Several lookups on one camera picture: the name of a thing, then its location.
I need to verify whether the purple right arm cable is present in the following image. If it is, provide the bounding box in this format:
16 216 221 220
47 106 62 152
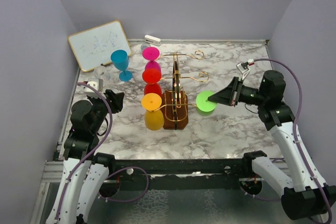
240 58 333 223

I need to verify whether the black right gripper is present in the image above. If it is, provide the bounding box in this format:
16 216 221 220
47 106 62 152
208 76 268 106

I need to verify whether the small whiteboard gold frame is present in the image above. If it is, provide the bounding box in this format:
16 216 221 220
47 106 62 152
67 20 132 72

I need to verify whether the white eraser box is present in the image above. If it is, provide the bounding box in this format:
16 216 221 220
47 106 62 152
144 35 161 46

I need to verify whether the yellow wine glass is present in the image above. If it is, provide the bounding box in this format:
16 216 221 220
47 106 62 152
141 93 164 131

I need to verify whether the clear wine glass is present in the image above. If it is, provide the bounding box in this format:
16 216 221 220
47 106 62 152
93 66 111 81

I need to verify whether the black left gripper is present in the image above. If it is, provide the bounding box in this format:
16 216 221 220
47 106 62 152
88 89 124 133

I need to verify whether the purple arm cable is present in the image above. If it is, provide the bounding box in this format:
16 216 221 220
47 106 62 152
52 81 150 223
240 58 333 223

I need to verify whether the blue wine glass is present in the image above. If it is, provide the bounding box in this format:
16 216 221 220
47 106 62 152
111 50 133 82

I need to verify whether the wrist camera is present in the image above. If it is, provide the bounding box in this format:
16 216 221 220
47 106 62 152
236 59 255 82
83 78 103 98

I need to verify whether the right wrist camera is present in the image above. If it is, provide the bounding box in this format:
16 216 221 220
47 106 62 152
236 59 255 82

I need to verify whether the wooden rack base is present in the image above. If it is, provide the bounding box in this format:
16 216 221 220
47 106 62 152
161 90 188 130

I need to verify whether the gold wire glass rack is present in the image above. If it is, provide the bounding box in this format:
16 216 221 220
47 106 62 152
157 50 210 131

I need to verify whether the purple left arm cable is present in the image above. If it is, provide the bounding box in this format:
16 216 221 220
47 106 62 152
52 81 150 223

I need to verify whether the green wine glass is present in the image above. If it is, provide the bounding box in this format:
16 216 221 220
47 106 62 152
196 91 217 116

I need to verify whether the pink wine glass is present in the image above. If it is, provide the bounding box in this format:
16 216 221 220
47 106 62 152
142 47 161 73

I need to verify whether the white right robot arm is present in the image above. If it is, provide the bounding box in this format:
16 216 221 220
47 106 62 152
208 70 335 220

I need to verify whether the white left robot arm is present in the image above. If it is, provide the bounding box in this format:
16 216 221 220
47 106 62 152
46 89 124 223

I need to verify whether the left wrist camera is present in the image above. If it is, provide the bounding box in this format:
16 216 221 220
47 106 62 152
83 78 103 98

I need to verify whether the black mounting rail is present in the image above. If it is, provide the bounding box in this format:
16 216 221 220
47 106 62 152
96 152 272 191

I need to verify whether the red wine glass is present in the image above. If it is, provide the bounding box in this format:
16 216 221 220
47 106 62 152
142 68 162 97

